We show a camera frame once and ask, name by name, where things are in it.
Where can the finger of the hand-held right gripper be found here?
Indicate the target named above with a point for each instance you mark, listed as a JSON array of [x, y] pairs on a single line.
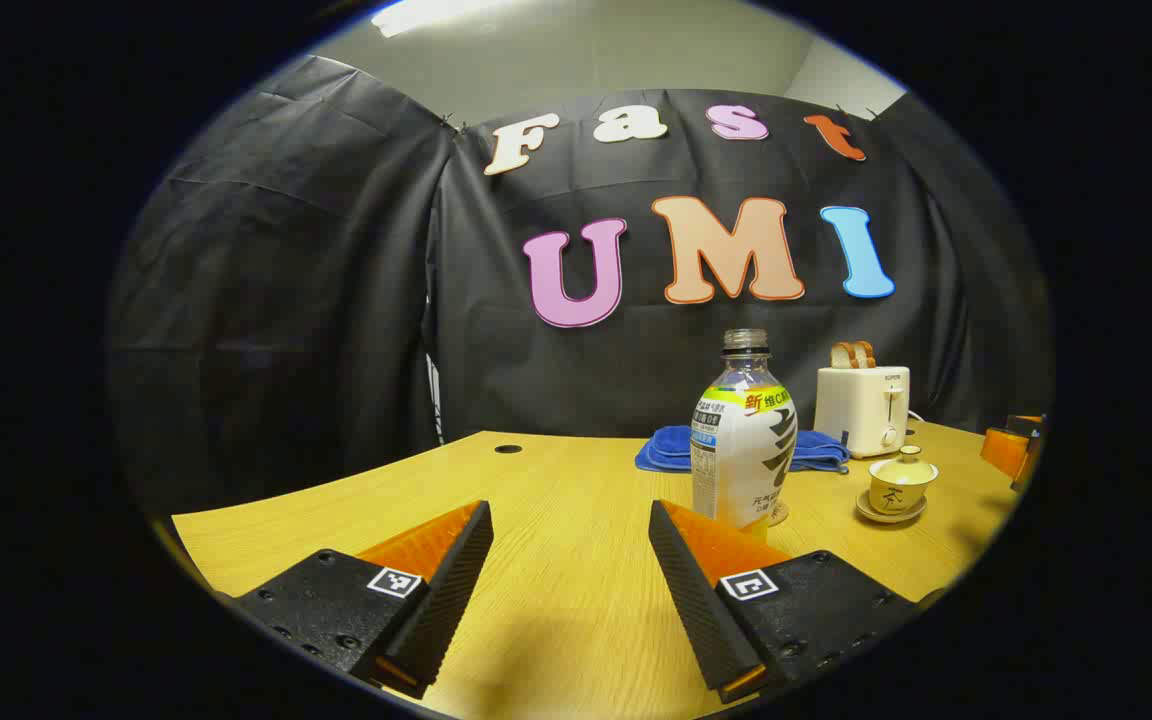
[[1004, 450], [1034, 455]]

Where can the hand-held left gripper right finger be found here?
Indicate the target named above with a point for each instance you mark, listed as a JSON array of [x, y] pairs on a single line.
[[691, 600]]

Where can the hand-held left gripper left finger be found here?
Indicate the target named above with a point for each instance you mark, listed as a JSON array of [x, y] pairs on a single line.
[[451, 590]]

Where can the beige teacup lid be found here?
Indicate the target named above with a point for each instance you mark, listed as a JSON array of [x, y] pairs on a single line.
[[904, 468]]

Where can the beige teacup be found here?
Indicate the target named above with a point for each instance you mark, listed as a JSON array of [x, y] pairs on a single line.
[[891, 498]]

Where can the water bottle with white label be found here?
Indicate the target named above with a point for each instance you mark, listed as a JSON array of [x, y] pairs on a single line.
[[741, 440]]

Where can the beige saucer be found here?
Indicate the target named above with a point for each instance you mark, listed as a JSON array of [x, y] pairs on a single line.
[[891, 519]]

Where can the blue towel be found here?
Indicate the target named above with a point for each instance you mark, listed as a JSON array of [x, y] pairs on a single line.
[[666, 450]]

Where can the white toaster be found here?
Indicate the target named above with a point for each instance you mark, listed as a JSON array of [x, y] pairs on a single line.
[[856, 410]]

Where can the toast slice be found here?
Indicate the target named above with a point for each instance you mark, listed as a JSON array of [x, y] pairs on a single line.
[[866, 353], [842, 355]]

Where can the black backdrop cloth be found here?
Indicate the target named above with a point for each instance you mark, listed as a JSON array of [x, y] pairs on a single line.
[[286, 300]]

